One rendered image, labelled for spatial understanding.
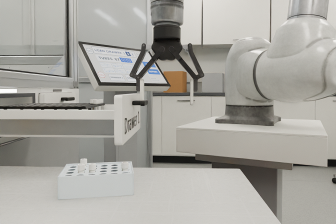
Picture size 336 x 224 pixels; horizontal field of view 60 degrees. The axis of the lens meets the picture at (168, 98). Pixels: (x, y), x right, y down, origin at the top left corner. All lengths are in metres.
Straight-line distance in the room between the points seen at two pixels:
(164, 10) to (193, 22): 3.31
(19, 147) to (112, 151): 0.84
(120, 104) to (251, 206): 0.33
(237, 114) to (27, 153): 0.66
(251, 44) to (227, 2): 3.24
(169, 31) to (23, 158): 0.57
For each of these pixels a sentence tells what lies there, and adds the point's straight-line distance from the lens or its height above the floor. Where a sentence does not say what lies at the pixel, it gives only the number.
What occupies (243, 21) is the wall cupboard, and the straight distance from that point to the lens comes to 4.13.
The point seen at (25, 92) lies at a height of 0.93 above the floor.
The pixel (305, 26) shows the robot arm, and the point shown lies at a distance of 0.82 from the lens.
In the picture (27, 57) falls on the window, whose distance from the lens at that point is 1.03.
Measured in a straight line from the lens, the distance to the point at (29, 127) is 0.73.
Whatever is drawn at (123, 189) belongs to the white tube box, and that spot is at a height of 0.77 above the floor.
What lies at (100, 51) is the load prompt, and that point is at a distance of 1.67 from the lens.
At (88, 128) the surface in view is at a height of 0.85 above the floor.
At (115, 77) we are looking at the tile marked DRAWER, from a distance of 1.56.
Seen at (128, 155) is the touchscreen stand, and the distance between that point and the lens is 1.74.
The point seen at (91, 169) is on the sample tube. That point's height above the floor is 0.80.
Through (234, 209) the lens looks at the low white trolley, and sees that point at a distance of 0.48.
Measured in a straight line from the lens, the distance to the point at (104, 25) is 2.53.
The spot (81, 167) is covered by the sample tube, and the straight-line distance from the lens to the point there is 0.54.
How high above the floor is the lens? 0.94
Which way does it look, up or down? 2 degrees down
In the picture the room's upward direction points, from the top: straight up
